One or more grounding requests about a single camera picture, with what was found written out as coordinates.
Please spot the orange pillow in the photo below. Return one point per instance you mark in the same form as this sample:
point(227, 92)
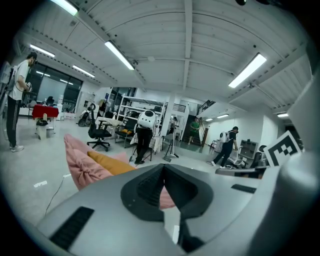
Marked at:
point(112, 163)

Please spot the white metal shelf rack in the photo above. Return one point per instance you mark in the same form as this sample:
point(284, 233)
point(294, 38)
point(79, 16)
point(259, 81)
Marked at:
point(140, 106)

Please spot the ceiling light tube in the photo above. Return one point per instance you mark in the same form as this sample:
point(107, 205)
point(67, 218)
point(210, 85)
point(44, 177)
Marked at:
point(247, 70)
point(65, 6)
point(83, 71)
point(119, 55)
point(42, 50)

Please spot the black chair with yellow cushion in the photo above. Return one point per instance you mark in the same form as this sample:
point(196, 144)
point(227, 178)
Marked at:
point(126, 132)

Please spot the white hard-shell backpack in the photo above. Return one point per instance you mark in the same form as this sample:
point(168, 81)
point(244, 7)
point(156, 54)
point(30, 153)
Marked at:
point(223, 138)
point(147, 119)

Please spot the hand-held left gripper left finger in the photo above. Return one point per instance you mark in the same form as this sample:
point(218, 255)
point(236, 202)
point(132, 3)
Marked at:
point(147, 190)

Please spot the black office chair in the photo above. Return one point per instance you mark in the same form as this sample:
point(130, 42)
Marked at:
point(96, 131)

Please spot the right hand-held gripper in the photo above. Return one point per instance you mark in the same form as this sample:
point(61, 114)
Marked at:
point(295, 195)

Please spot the red cloth table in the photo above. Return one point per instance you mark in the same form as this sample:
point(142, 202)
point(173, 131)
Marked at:
point(45, 111)

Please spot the beige cloth table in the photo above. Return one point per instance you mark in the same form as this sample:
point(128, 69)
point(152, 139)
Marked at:
point(108, 122)

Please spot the floor mop stand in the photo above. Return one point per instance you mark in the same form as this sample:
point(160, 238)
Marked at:
point(172, 150)

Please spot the dark staircase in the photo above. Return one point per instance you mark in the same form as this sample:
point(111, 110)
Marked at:
point(197, 135)

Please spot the black high-back chair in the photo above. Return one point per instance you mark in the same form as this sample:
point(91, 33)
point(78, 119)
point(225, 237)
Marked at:
point(260, 157)

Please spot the pink pillow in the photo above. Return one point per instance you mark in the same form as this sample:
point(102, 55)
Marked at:
point(82, 165)

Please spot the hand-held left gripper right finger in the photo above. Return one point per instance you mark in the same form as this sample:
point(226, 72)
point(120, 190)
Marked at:
point(186, 192)

